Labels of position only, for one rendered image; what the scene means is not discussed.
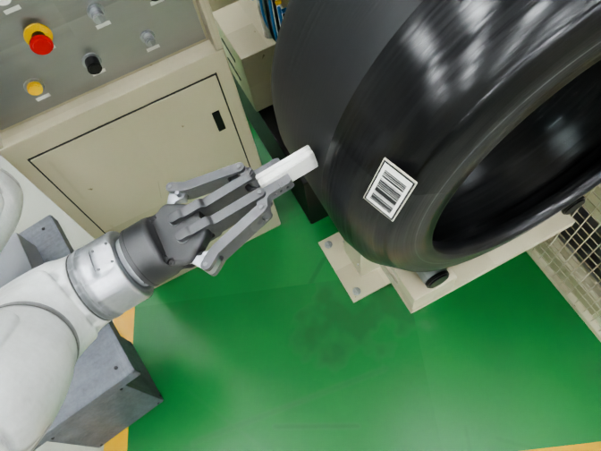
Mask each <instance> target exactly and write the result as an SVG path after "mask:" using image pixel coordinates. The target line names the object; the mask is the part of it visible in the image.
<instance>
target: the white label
mask: <svg viewBox="0 0 601 451"><path fill-rule="evenodd" d="M417 183H418V182H416V181H415V180H414V179H412V178H411V177H410V176H409V175H407V174H406V173H404V172H403V171H402V170H401V169H400V168H399V167H398V166H396V165H395V164H394V163H392V162H391V161H390V160H388V159H387V158H386V157H385V158H384V159H383V161H382V163H381V165H380V167H379V168H378V170H377V173H376V174H375V176H374V178H373V180H372V182H371V184H370V186H369V187H368V189H367V191H366V193H365V195H364V197H363V198H364V199H365V200H366V201H368V202H369V203H370V204H371V205H373V206H374V207H375V208H376V209H378V210H379V211H380V212H381V213H383V214H384V215H385V216H386V217H388V218H389V219H390V220H391V221H394V220H395V218H396V217H397V215H398V213H399V212H400V210H401V209H402V207H403V205H404V203H405V202H406V200H407V199H408V198H409V197H410V195H411V193H412V191H413V190H414V188H415V187H416V185H417Z"/></svg>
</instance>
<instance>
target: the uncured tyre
mask: <svg viewBox="0 0 601 451"><path fill-rule="evenodd" d="M271 93H272V101H273V106H274V110H275V118H276V121H277V125H278V129H279V132H280V135H281V137H282V140H283V142H284V145H285V147H286V148H287V149H288V151H289V153H290V154H292V153H294V152H296V151H297V150H299V149H301V148H303V147H305V146H307V145H309V147H310V148H311V150H312V151H313V153H314V155H315V157H316V160H317V162H318V164H317V165H318V167H316V168H315V169H313V170H311V171H310V172H308V173H306V174H305V175H304V177H305V178H306V180H307V181H308V183H309V185H310V187H311V188H312V190H313V192H314V193H315V194H316V195H317V198H318V199H319V201H320V202H321V204H322V206H323V207H324V209H325V210H326V212H327V214H328V216H330V218H331V219H332V221H333V223H334V225H335V226H336V228H337V230H338V231H339V233H340V234H341V236H342V237H343V239H344V240H345V241H346V242H347V243H348V244H349V245H350V246H351V247H352V248H353V249H355V250H356V251H357V252H358V253H359V254H361V255H362V256H363V257H364V258H365V259H367V260H369V261H371V262H373V263H376V264H379V265H384V266H388V267H392V268H399V269H404V270H408V271H412V272H428V271H435V270H439V269H443V268H449V267H452V266H455V265H458V264H461V263H463V262H466V261H468V260H472V259H475V258H476V257H479V256H481V255H483V254H485V253H488V252H490V251H492V250H494V249H496V248H498V247H500V246H502V245H504V244H506V243H508V242H510V241H511V240H513V239H515V238H517V237H519V236H521V235H522V234H525V233H527V232H528V231H529V230H531V229H533V228H534V227H536V226H538V225H540V224H542V223H543V222H545V221H546V220H547V219H549V218H550V217H552V216H554V215H555V214H557V213H559V212H560V211H562V210H563V209H565V208H567V207H568V206H570V205H571V204H572V203H573V202H574V201H576V200H578V199H579V198H581V197H582V196H584V195H585V194H586V193H588V192H589V191H591V190H592V189H594V188H595V187H596V186H598V185H599V184H600V183H601V0H290V2H289V4H288V6H287V8H286V11H285V14H284V17H283V20H282V23H281V27H280V30H279V32H278V36H277V40H276V43H275V52H274V56H273V62H272V72H271ZM385 157H386V158H387V159H388V160H390V161H391V162H392V163H394V164H395V165H396V166H398V167H399V168H400V169H401V170H402V171H403V172H404V173H406V174H407V175H409V176H410V177H411V178H412V179H414V180H415V181H416V182H418V183H417V185H416V187H415V188H414V190H413V191H412V193H411V195H410V197H409V198H408V199H407V200H406V202H405V203H404V205H403V207H402V209H401V210H400V212H399V213H398V215H397V217H396V218H395V220H394V221H391V220H390V219H389V218H388V217H386V216H385V215H384V214H383V213H381V212H380V211H379V210H378V209H376V208H375V207H374V206H373V205H371V204H370V203H369V202H368V201H366V200H365V199H364V198H363V197H364V195H365V193H366V191H367V189H368V187H369V186H370V184H371V182H372V180H373V178H374V176H375V174H376V173H377V170H378V168H379V167H380V165H381V163H382V161H383V159H384V158H385Z"/></svg>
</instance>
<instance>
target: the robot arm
mask: <svg viewBox="0 0 601 451"><path fill-rule="evenodd" d="M317 164H318V162H317V160H316V157H315V155H314V153H313V151H312V150H311V148H310V147H309V145H307V146H305V147H303V148H301V149H299V150H297V151H296V152H294V153H292V154H291V155H290V156H288V157H286V158H284V159H282V160H281V161H280V159H279V158H274V159H273V160H271V161H270V162H268V163H266V164H264V165H263V166H261V167H259V168H258V169H256V170H253V169H252V168H251V167H246V166H245V165H244V164H243V163H242V162H238V163H236V164H233V165H230V166H226V167H223V168H221V169H218V170H216V171H213V172H210V173H208V174H204V175H201V176H198V177H196V178H193V179H190V180H188V181H185V182H170V183H168V184H167V185H166V187H165V188H166V190H167V191H169V195H168V200H167V204H165V205H164V206H162V207H161V208H160V210H159V211H158V212H157V213H156V214H155V215H154V216H152V217H144V218H142V219H141V220H140V221H138V222H136V223H135V224H133V225H130V226H129V227H127V228H125V229H124V230H122V231H121V232H120V233H118V232H116V231H110V232H107V233H105V234H103V235H101V236H100V237H98V238H97V239H96V240H94V241H92V242H90V243H88V244H86V245H85V246H83V247H81V248H79V249H77V250H75V251H74V252H73V253H71V254H69V255H68V256H66V257H63V258H61V259H59V260H52V261H49V262H46V263H44V264H42V265H40V266H38V267H36V268H34V269H32V270H30V271H28V272H26V273H25V274H23V275H21V276H19V277H17V278H15V279H14V280H13V281H11V282H10V283H8V284H6V285H4V286H3V287H1V288H0V451H33V450H34V449H35V447H36V446H37V445H38V443H39V442H40V440H41V439H42V438H43V437H44V436H45V435H46V433H47V431H48V430H49V428H50V427H51V425H52V423H53V422H54V420H55V417H56V415H57V414H58V413H59V411H60V408H61V406H62V404H63V401H64V399H65V398H66V395H67V393H68V390H69V388H70V385H71V383H72V377H73V372H74V366H75V364H76V362H77V361H78V360H79V358H80V356H81V355H82V354H83V352H84V351H85V350H86V349H87V348H88V347H89V346H90V344H91V343H92V342H93V341H94V340H95V339H96V338H97V333H98V332H99V331H100V329H101V328H102V327H103V326H105V325H106V324H107V323H108V322H110V321H111V320H113V319H116V318H118V317H120V316H121V315H123V314H124V313H125V312H126V311H128V310H129V309H131V308H133V307H135V306H136V305H138V304H140V303H141V302H144V301H145V300H147V299H148V298H149V297H150V296H151V295H152V294H153V292H154V286H158V285H160V284H162V283H164V282H165V281H166V280H168V279H170V278H171V277H174V276H175V275H177V274H178V273H179V272H180V271H181V270H182V269H185V268H194V267H195V266H197V267H199V268H202V269H203V270H205V271H206V272H207V273H208V274H209V275H211V276H213V277H214V276H216V275H217V274H218V273H219V271H220V270H221V268H222V266H223V265H224V263H225V261H226V260H227V259H228V258H229V257H231V256H232V255H233V254H234V253H235V252H236V251H237V250H238V249H239V248H241V247H242V245H243V244H244V243H245V242H247V241H248V240H249V238H251V237H252V236H253V235H254V234H255V233H256V232H257V231H258V230H259V229H260V228H262V227H263V226H264V225H265V224H266V223H267V222H268V221H269V220H270V219H271V218H272V217H273V214H272V212H271V207H272V206H273V201H272V200H274V199H275V198H277V197H279V196H280V195H282V194H284V193H285V192H287V191H289V190H290V189H291V188H292V187H293V186H294V183H293V181H295V180H297V179H298V178H300V177H302V176H303V175H305V174H306V173H308V172H310V171H311V170H313V169H315V168H316V167H318V165H317ZM260 186H261V188H260ZM209 193H210V194H209ZM207 194H209V195H208V196H206V197H205V198H203V199H196V198H199V197H201V196H204V195H207ZM192 199H196V200H194V201H193V202H191V203H189V204H181V203H187V202H188V200H192ZM22 207H23V192H22V190H21V186H20V184H19V183H18V181H17V180H16V179H15V178H14V177H13V176H12V175H11V174H9V173H8V172H6V171H5V170H4V169H2V168H0V253H1V251H2V250H3V248H4V247H5V245H6V244H7V242H8V241H9V239H10V237H11V236H12V234H13V232H14V230H15V228H16V226H17V225H18V223H19V220H20V218H21V212H22ZM230 227H232V228H231V229H230V230H229V231H228V232H227V233H226V234H224V235H223V236H222V237H221V238H220V239H219V240H218V241H217V242H216V243H214V244H213V245H212V247H211V248H210V249H209V250H208V251H205V250H206V248H207V247H208V245H209V243H210V242H211V241H213V240H215V239H216V238H217V237H219V236H220V235H221V234H222V232H223V231H225V230H227V229H228V228H230Z"/></svg>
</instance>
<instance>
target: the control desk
mask: <svg viewBox="0 0 601 451"><path fill-rule="evenodd" d="M0 155H1V156H2V157H3V158H4V159H6V160H7V161H8V162H9V163H10V164H11V165H12V166H14V167H15V168H16V169H17V170H18V171H19V172H20V173H21V174H23V175H24V176H25V177H26V178H27V179H28V180H29V181H30V182H32V183H33V184H34V185H35V186H36V187H37V188H38V189H39V190H41V191H42V192H43V193H44V194H45V195H46V196H47V197H48V198H49V199H50V200H51V201H53V202H54V204H55V205H57V206H58V207H59V208H60V209H61V210H62V211H63V212H65V213H66V214H67V215H68V216H69V217H70V218H71V219H72V220H74V221H75V222H76V223H77V224H78V225H79V226H80V227H82V228H83V229H84V230H85V231H86V232H87V233H88V234H89V235H91V236H92V237H93V238H94V239H95V240H96V239H97V238H98V237H100V236H101V235H103V234H105V233H107V232H110V231H116V232H118V233H120V232H121V231H122V230H124V229H125V228H127V227H129V226H131V225H133V224H135V223H136V222H138V221H140V220H141V219H142V218H144V217H152V216H154V215H155V214H156V213H157V212H158V211H159V210H160V208H161V207H162V206H164V205H165V204H167V200H168V195H169V191H167V190H166V188H165V187H166V185H167V184H168V183H170V182H185V181H188V180H190V179H193V178H196V177H198V176H201V175H204V174H208V173H210V172H213V171H216V170H218V169H221V168H223V167H226V166H230V165H233V164H236V163H238V162H242V163H243V164H244V165H245V166H246V167H251V168H252V169H253V170H256V169H258V168H259V167H261V166H262V165H261V162H260V159H259V156H258V151H257V148H256V145H255V142H254V140H253V137H252V134H251V131H250V127H249V124H248V121H247V118H246V115H245V112H244V109H243V106H242V103H241V99H240V96H239V93H238V90H237V88H236V85H235V82H234V79H233V75H232V72H231V68H230V65H229V63H228V60H227V57H226V54H225V51H224V46H223V43H222V40H221V38H220V35H219V32H218V29H217V26H216V22H215V19H214V16H213V14H212V11H211V7H210V4H209V1H208V0H0Z"/></svg>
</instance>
